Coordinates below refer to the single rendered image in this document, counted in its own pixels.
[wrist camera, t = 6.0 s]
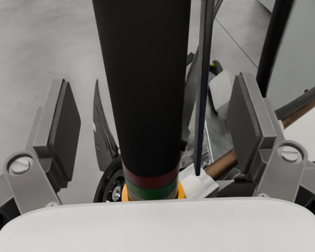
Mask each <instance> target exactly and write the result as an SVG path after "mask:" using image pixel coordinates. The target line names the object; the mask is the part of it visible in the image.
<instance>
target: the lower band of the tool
mask: <svg viewBox="0 0 315 252"><path fill-rule="evenodd" d="M121 199H122V202H128V201H129V200H128V192H127V186H126V183H125V185H124V187H123V190H122V195H121ZM178 199H185V193H184V188H183V186H182V184H181V182H180V181H178Z"/></svg>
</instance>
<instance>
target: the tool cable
mask: <svg viewBox="0 0 315 252"><path fill-rule="evenodd" d="M294 2H295V0H275V3H274V7H273V10H272V14H271V18H270V21H269V25H268V29H267V32H266V36H265V40H264V44H263V48H262V52H261V56H260V60H259V65H258V69H257V74H256V82H257V84H258V87H259V90H260V92H261V95H262V97H263V98H266V97H267V93H268V88H269V84H270V80H271V76H272V73H273V69H274V65H275V62H276V59H277V55H278V52H279V49H280V45H281V42H282V39H283V36H284V33H285V29H286V26H287V23H288V20H289V17H290V14H291V11H292V8H293V5H294ZM313 99H315V86H314V87H313V88H311V89H310V90H308V91H307V92H305V93H304V94H302V95H301V96H299V97H298V98H296V99H295V100H293V101H291V102H290V103H288V104H286V105H284V106H283V107H281V108H279V109H277V110H274V112H275V114H276V117H277V119H278V122H279V124H280V127H281V129H282V132H283V133H284V126H283V123H282V121H281V119H283V118H285V117H287V116H288V115H290V114H292V113H293V112H295V111H297V110H298V109H300V108H301V107H303V106H304V105H306V104H307V103H309V102H310V101H312V100H313Z"/></svg>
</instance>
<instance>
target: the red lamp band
mask: <svg viewBox="0 0 315 252"><path fill-rule="evenodd" d="M120 156H121V154H120ZM180 160H181V153H180V157H179V160H178V163H177V164H176V166H175V167H174V168H173V169H172V170H171V171H169V172H168V173H166V174H164V175H161V176H157V177H142V176H139V175H136V174H134V173H132V172H131V171H129V170H128V169H127V168H126V166H125V165H124V163H123V161H122V157H121V162H122V167H123V171H124V174H125V176H126V177H127V179H128V180H129V181H130V182H132V183H133V184H134V185H136V186H138V187H141V188H145V189H156V188H160V187H163V186H165V185H167V184H169V183H170V182H171V181H172V180H173V179H174V178H175V177H176V176H177V174H178V172H179V169H180Z"/></svg>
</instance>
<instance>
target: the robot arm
mask: <svg viewBox="0 0 315 252"><path fill-rule="evenodd" d="M226 117H227V122H228V126H229V130H230V134H231V138H232V142H233V146H234V150H235V154H236V158H237V161H238V165H239V169H240V173H241V174H244V175H245V179H246V181H251V180H252V181H253V183H255V184H256V187H255V190H254V192H253V195H252V197H217V198H189V199H165V200H143V201H122V202H101V203H83V204H67V205H63V204H62V202H61V200H60V199H59V197H58V195H57V193H58V192H59V191H60V190H61V189H64V188H67V187H68V182H71V181H72V178H73V172H74V166H75V159H76V153H77V147H78V141H79V135H80V129H81V118H80V114H79V111H78V108H77V105H76V102H75V98H74V95H73V92H72V89H71V86H70V83H69V81H65V79H64V78H57V79H52V80H51V81H50V85H49V88H48V92H47V96H46V99H45V103H44V106H38V107H37V108H36V111H35V114H34V117H33V121H32V124H31V127H30V131H29V134H28V137H27V141H26V144H25V147H24V150H23V151H18V152H15V153H13V154H12V155H10V156H9V157H8V158H7V159H6V160H5V162H4V164H3V167H2V170H3V173H2V174H0V252H315V164H314V163H313V162H311V161H309V160H308V153H307V151H306V149H305V148H304V147H303V146H302V145H301V144H299V143H297V142H296V141H292V140H286V139H285V136H284V134H283V131H282V129H281V126H280V124H279V121H278V119H277V116H276V114H275V111H274V109H273V106H272V103H271V101H270V99H269V98H268V97H262V94H261V92H260V89H259V86H258V84H257V81H256V78H255V76H254V73H253V72H252V71H243V72H240V73H239V75H236V76H235V79H234V83H233V87H232V92H231V96H230V100H229V105H228V109H227V114H226Z"/></svg>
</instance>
